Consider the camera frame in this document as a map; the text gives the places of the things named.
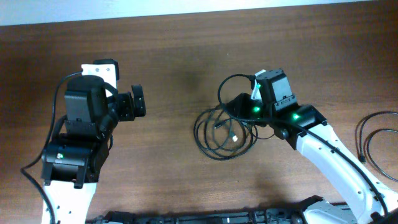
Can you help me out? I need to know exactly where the black usb cable long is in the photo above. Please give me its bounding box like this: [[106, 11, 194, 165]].
[[193, 106, 274, 161]]

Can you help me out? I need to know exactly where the black usb cable short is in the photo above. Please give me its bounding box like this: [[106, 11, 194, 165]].
[[211, 111, 247, 152]]

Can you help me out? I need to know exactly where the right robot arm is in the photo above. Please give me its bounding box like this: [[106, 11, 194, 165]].
[[220, 69, 397, 223]]

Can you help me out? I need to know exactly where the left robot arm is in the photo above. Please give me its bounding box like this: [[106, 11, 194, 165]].
[[42, 75, 146, 223]]

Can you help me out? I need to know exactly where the right camera black cable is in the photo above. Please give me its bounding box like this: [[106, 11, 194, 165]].
[[216, 73, 389, 218]]

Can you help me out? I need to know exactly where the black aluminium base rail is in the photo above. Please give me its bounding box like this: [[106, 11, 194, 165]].
[[86, 198, 358, 224]]

